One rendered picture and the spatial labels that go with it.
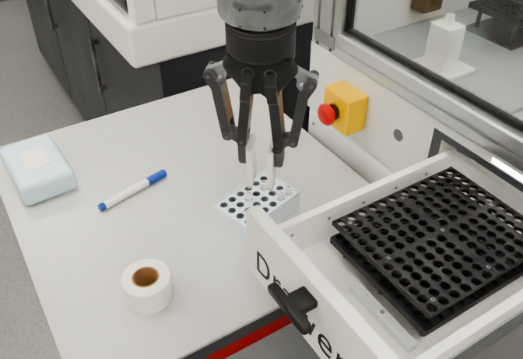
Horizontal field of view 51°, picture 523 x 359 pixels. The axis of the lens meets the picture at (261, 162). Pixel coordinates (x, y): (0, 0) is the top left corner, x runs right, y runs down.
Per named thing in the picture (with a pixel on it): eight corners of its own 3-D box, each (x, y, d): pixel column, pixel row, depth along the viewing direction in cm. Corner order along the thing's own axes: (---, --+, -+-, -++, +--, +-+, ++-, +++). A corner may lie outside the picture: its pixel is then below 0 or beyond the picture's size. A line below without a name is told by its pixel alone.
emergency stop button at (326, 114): (328, 131, 97) (329, 111, 94) (314, 120, 99) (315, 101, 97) (341, 125, 98) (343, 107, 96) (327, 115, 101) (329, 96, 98)
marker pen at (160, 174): (103, 213, 94) (101, 206, 93) (97, 209, 95) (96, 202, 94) (167, 177, 101) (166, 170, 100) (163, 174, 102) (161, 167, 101)
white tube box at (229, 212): (248, 245, 88) (247, 228, 85) (212, 220, 92) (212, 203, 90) (299, 208, 95) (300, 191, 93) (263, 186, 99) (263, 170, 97)
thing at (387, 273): (429, 318, 61) (430, 315, 60) (331, 224, 72) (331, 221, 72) (441, 311, 61) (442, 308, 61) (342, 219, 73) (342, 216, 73)
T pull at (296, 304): (303, 338, 58) (304, 330, 57) (266, 290, 63) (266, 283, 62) (331, 323, 60) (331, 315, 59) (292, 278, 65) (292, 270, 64)
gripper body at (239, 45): (212, 29, 55) (217, 105, 61) (296, 36, 54) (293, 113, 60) (229, -3, 61) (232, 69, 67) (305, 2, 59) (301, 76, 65)
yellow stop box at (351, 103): (342, 139, 98) (346, 103, 93) (318, 120, 102) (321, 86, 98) (364, 130, 100) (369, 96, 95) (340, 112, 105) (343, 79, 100)
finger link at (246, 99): (254, 74, 60) (241, 71, 60) (243, 151, 67) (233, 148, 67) (260, 55, 63) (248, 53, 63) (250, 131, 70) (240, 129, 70)
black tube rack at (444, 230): (420, 350, 64) (430, 315, 60) (328, 255, 76) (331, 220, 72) (541, 272, 73) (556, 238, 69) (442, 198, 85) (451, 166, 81)
